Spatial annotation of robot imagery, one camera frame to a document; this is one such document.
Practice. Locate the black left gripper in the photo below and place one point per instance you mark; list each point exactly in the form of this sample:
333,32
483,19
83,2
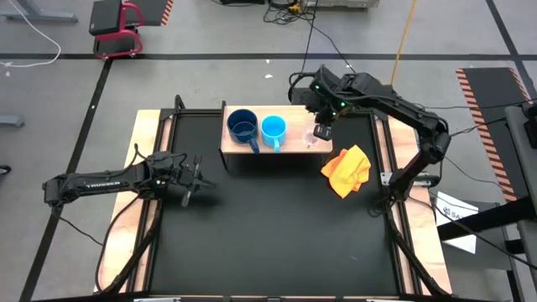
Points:
184,178

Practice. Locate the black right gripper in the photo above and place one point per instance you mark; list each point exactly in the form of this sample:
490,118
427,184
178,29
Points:
323,111

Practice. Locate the clear plastic mug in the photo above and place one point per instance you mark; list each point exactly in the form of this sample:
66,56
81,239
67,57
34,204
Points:
309,139

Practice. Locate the light blue plastic mug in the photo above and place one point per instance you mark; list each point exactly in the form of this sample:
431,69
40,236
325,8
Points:
273,129

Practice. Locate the dark blue ceramic mug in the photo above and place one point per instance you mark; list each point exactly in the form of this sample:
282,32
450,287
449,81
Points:
242,126

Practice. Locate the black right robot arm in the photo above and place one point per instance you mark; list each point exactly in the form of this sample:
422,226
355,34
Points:
403,109

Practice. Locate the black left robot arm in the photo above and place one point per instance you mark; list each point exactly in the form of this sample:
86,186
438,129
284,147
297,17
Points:
105,184

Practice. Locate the wooden shelf with black legs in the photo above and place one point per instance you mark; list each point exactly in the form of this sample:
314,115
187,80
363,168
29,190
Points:
295,121

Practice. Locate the orange cloth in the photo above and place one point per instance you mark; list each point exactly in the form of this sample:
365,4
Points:
346,172

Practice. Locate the grey metal box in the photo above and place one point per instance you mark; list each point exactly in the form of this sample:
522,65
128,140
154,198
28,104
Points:
344,3

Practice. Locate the white paper sheet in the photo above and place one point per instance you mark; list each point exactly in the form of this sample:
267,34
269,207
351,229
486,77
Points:
451,211

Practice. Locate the large black hazard-striped mat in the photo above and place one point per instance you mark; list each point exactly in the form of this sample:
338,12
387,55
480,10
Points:
491,117

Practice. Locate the red and black step cart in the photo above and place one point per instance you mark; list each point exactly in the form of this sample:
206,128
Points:
113,35

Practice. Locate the small black hazard-striped mat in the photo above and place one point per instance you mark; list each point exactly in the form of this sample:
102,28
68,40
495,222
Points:
153,10

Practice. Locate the black beam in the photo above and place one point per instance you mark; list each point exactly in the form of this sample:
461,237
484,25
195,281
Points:
486,218

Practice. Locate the grey metal table foot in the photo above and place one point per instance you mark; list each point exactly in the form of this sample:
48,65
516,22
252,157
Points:
10,121
42,17

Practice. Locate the grey furniture panel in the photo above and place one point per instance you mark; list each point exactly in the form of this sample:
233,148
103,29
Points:
518,168

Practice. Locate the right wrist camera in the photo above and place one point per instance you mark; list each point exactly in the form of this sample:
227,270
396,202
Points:
323,132

